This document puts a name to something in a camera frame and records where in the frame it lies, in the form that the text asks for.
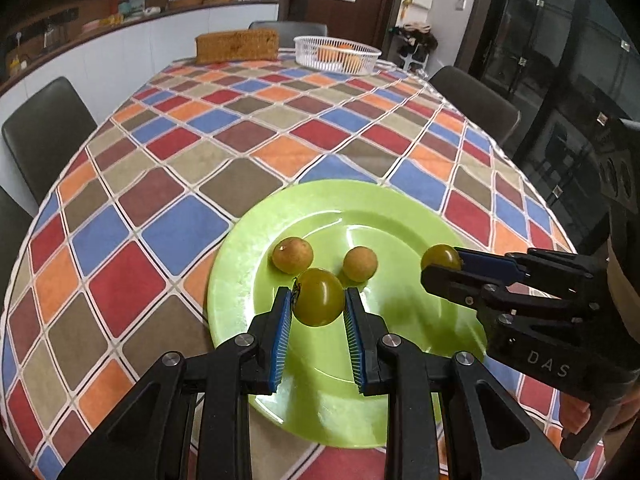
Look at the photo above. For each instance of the brown round fruit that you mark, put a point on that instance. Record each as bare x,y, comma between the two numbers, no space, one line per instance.
360,262
292,255

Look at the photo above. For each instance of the orange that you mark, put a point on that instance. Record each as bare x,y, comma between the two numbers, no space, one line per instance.
328,53
351,62

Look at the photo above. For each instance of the brown woven box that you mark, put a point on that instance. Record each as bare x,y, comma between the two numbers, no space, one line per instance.
236,46

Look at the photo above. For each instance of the white wall switch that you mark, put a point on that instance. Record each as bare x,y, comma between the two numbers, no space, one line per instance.
458,4

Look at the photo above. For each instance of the dark grey chair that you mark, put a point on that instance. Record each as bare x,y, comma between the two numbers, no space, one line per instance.
287,30
475,102
45,132
12,232

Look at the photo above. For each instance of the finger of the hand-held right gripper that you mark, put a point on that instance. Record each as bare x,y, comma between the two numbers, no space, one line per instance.
450,282
487,261

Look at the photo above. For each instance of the colourful checkered tablecloth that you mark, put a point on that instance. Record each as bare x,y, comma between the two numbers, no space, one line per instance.
210,145

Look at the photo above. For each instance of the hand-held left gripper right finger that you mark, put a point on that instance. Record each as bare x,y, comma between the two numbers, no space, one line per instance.
357,345

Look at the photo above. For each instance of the shoe rack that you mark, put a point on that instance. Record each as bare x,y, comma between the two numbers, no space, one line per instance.
414,45

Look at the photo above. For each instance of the person's right hand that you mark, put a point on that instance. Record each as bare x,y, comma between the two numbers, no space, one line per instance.
574,415

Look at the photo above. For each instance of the large green tomato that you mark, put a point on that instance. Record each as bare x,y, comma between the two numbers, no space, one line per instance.
319,297

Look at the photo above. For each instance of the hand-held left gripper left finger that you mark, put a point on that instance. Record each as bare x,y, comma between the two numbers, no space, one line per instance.
280,340

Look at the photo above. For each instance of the small green tomato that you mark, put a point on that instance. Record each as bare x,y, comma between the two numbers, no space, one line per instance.
440,258

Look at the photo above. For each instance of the white sideboard cabinet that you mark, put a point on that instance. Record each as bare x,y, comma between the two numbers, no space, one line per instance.
100,55

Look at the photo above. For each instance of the green plate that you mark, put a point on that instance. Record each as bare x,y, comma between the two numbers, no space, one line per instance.
310,220

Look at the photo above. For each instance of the dark glass cabinet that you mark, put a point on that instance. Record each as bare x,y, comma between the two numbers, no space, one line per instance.
565,60

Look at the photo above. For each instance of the white plastic basket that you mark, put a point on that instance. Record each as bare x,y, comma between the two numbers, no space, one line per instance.
336,52

